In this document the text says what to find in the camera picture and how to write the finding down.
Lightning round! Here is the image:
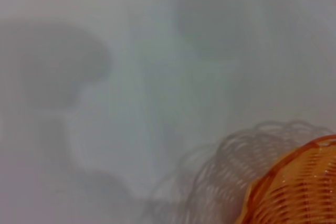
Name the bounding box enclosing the orange wire basket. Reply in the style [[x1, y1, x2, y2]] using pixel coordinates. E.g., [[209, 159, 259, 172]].
[[233, 134, 336, 224]]

